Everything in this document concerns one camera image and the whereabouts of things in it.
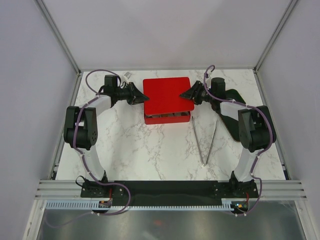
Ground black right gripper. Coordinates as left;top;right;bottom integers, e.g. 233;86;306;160
180;80;215;106

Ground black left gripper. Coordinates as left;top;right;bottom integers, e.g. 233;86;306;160
113;82;149;106

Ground red box lid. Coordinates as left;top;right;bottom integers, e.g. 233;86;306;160
142;76;195;116

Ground metal tweezers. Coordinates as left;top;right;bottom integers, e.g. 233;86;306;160
191;116;219;167

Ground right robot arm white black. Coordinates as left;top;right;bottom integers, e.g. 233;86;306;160
180;77;277;198

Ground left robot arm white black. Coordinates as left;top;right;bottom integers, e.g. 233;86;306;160
63;71;150;197

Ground red chocolate box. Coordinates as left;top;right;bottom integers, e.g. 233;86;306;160
144;111;191;125

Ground dark green tray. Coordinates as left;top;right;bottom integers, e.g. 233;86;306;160
217;89;246;142

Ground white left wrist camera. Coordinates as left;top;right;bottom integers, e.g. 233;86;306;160
124;71;132;79

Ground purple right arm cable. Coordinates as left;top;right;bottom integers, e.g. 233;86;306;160
203;65;272;181

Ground white slotted cable duct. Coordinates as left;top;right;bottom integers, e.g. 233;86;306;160
45;198;250;211

